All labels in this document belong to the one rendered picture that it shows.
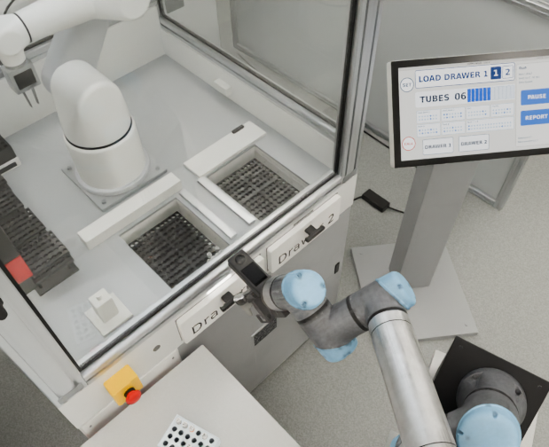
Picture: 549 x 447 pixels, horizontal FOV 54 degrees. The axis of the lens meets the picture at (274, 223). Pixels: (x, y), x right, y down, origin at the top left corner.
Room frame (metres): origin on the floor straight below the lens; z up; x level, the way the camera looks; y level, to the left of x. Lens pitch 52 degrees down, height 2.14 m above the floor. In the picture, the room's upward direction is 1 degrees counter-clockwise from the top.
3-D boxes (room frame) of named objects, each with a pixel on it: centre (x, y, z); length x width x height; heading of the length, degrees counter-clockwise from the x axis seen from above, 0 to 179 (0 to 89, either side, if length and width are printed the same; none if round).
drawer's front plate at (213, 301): (0.73, 0.14, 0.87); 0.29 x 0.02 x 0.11; 133
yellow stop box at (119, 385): (0.50, 0.37, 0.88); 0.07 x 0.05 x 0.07; 133
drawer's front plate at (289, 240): (0.95, -0.09, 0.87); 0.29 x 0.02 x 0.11; 133
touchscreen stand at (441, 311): (1.26, -0.61, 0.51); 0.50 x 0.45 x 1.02; 5
